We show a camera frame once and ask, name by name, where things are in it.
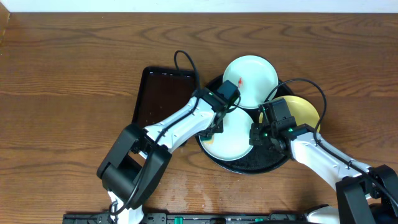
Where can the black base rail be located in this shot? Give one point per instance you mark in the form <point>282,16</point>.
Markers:
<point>163,218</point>

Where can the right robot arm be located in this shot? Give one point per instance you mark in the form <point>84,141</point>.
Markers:
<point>365,194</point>

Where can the black rectangular water tray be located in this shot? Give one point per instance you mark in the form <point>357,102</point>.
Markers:
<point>162,92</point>

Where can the green yellow sponge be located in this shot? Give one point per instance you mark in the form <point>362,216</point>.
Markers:
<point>209,138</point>

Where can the yellow plate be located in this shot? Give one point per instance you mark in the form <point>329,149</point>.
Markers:
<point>302,110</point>

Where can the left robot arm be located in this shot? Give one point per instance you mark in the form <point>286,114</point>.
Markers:
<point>135,164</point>

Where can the light blue front plate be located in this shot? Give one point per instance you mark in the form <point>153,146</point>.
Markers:
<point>233,142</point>

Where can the light blue plate ketchup stain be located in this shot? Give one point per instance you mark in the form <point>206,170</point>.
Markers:
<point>255,78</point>

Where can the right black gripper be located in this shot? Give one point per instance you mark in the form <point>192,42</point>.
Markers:
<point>255,139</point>

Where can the black round tray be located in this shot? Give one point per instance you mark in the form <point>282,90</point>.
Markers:
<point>260,159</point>

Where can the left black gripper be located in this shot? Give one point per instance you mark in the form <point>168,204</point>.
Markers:
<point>216,127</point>

